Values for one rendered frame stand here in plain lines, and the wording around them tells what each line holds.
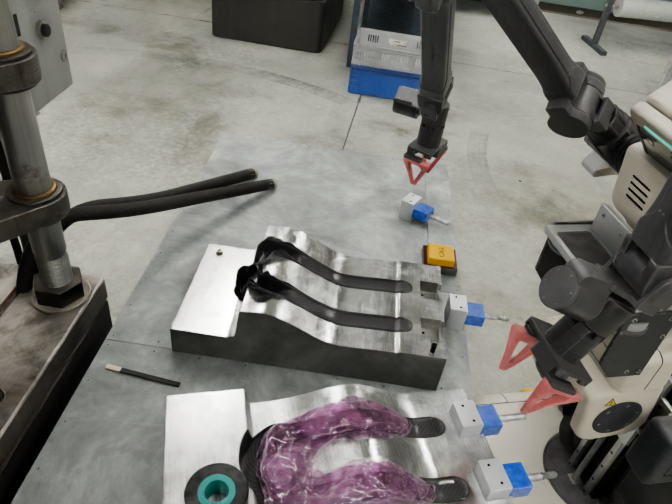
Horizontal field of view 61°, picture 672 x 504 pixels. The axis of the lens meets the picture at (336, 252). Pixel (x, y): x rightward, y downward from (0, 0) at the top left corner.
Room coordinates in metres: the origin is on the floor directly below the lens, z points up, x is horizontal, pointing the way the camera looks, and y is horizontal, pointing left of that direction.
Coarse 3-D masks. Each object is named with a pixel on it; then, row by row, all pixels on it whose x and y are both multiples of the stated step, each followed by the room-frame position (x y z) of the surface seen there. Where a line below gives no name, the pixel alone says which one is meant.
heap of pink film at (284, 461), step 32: (320, 416) 0.52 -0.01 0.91; (352, 416) 0.52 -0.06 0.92; (384, 416) 0.54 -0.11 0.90; (288, 448) 0.47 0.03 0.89; (320, 448) 0.48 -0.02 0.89; (288, 480) 0.42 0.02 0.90; (320, 480) 0.43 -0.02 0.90; (352, 480) 0.43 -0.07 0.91; (384, 480) 0.43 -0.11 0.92; (416, 480) 0.45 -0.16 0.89
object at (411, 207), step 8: (408, 200) 1.25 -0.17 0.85; (416, 200) 1.26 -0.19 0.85; (400, 208) 1.25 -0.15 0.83; (408, 208) 1.24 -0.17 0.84; (416, 208) 1.24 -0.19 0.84; (424, 208) 1.25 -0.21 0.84; (432, 208) 1.25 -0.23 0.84; (400, 216) 1.25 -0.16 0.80; (408, 216) 1.24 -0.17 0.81; (416, 216) 1.23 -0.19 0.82; (424, 216) 1.22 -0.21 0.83; (432, 216) 1.23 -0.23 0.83; (448, 224) 1.22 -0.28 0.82
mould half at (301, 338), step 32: (224, 256) 0.92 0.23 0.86; (320, 256) 0.91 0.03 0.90; (352, 256) 0.95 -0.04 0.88; (192, 288) 0.81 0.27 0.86; (224, 288) 0.82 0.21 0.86; (320, 288) 0.82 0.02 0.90; (352, 288) 0.85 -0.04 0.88; (416, 288) 0.87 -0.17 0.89; (192, 320) 0.73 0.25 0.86; (224, 320) 0.74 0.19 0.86; (256, 320) 0.70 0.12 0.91; (288, 320) 0.70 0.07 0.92; (320, 320) 0.74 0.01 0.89; (416, 320) 0.78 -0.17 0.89; (192, 352) 0.70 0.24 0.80; (224, 352) 0.70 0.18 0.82; (256, 352) 0.70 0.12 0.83; (288, 352) 0.70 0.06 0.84; (320, 352) 0.70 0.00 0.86; (352, 352) 0.70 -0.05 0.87; (384, 352) 0.69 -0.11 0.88; (416, 352) 0.70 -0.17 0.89; (416, 384) 0.69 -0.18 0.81
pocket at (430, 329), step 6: (426, 318) 0.79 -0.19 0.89; (426, 324) 0.79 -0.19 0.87; (432, 324) 0.79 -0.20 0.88; (438, 324) 0.79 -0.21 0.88; (426, 330) 0.78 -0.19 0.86; (432, 330) 0.79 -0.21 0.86; (438, 330) 0.78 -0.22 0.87; (426, 336) 0.77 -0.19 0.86; (432, 336) 0.77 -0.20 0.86; (438, 336) 0.77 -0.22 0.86
